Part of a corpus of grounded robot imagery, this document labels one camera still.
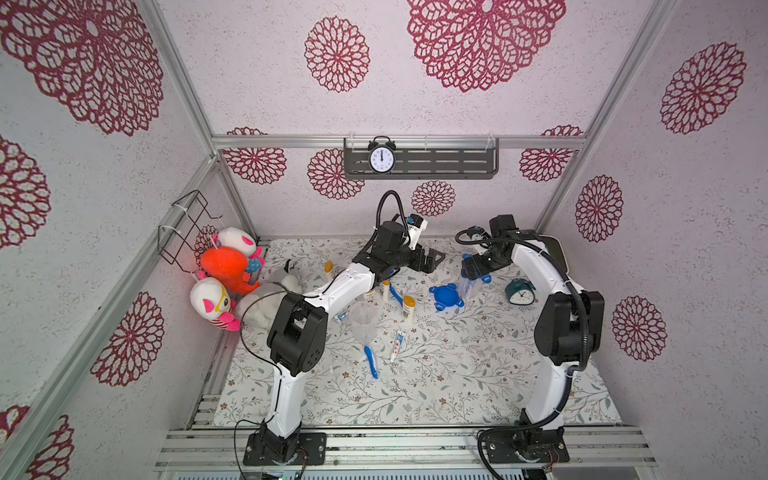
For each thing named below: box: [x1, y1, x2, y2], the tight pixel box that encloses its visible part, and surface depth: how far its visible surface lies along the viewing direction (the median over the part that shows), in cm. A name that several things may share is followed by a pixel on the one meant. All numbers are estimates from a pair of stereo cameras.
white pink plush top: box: [218, 227, 257, 256], surface depth 96 cm
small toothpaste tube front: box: [390, 330, 406, 363], surface depth 93 cm
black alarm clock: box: [367, 135, 397, 174], surface depth 92 cm
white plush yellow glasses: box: [190, 277, 241, 331], surface depth 82 cm
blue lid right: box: [428, 283, 465, 311], surface depth 105 cm
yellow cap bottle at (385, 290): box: [381, 279, 391, 303], surface depth 100 cm
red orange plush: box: [201, 246, 260, 295], surface depth 91 cm
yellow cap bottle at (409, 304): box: [403, 295, 417, 324], surface depth 94 cm
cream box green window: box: [538, 234, 569, 275], surface depth 111 cm
